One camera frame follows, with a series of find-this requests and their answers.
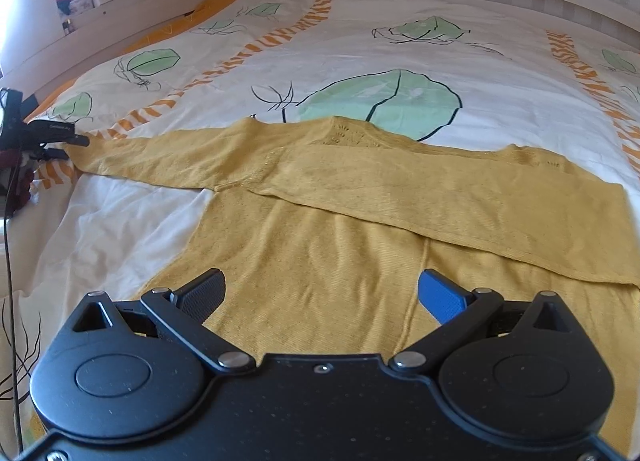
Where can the orange bed sheet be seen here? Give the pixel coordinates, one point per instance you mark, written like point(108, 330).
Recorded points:
point(210, 3)

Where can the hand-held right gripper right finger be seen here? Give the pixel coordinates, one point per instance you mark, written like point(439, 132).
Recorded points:
point(440, 297)

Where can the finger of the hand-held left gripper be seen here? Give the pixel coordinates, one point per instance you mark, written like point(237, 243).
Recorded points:
point(77, 140)
point(55, 154)

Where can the yellow knit sweater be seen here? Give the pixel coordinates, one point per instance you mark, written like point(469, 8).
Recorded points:
point(325, 251)

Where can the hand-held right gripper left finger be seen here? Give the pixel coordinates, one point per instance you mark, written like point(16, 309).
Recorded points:
point(202, 293)

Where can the leaf printed white duvet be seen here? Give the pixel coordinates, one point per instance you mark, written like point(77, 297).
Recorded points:
point(350, 51)

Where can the dark red cloth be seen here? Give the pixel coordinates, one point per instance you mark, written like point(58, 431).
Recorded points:
point(17, 186)

